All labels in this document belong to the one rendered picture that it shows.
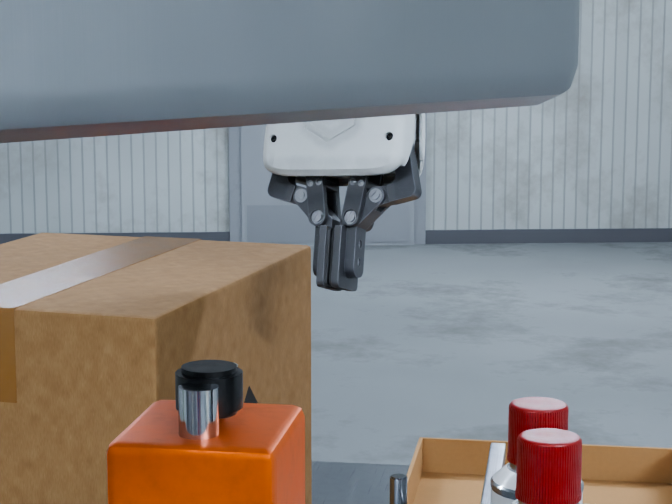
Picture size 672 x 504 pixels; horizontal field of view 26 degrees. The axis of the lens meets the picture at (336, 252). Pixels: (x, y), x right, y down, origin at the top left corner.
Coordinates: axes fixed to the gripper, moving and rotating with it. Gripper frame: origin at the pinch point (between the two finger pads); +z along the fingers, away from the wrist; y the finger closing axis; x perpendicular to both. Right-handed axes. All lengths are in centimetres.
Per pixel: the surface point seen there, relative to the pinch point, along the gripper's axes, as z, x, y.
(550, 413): 9.4, -9.1, 17.4
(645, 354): -25, 484, -84
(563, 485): 13.1, -14.2, 19.7
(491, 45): 7, -72, 34
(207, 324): 4.9, -3.9, -7.3
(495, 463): 12.9, 20.5, 5.0
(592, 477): 14, 61, 3
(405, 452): 17, 329, -122
